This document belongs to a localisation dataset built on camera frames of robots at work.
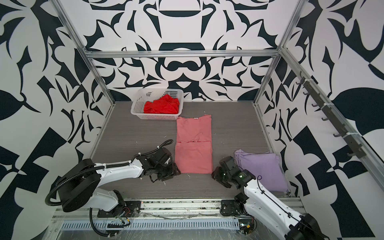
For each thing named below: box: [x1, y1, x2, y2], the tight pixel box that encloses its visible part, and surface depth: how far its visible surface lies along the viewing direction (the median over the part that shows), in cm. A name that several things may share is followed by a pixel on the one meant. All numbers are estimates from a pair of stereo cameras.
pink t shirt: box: [174, 115, 213, 174], surface depth 96 cm
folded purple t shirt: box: [234, 149, 291, 194], surface depth 89 cm
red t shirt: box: [143, 94, 180, 114], surface depth 113 cm
